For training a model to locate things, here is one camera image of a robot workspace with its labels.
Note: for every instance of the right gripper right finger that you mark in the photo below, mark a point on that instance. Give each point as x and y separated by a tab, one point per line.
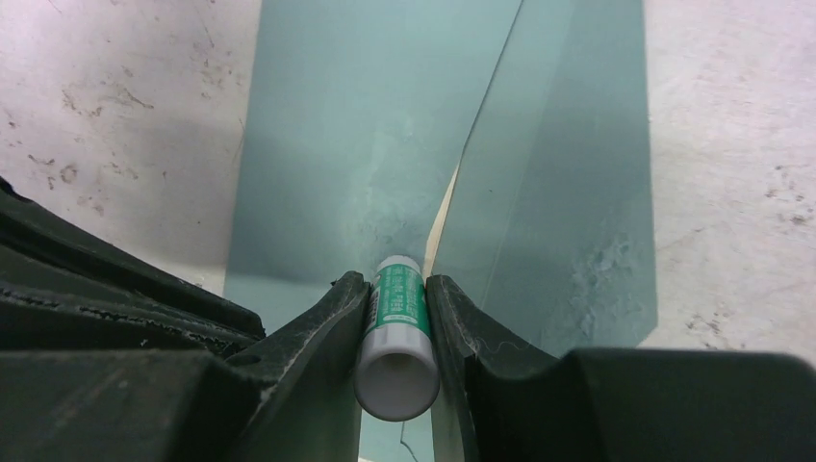
503	399

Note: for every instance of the teal envelope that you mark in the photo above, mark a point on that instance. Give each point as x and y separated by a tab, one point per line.
505	144

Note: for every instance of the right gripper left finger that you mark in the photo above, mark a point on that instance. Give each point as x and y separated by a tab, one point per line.
106	358

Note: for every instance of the green glue stick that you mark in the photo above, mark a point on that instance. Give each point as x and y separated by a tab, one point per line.
397	377

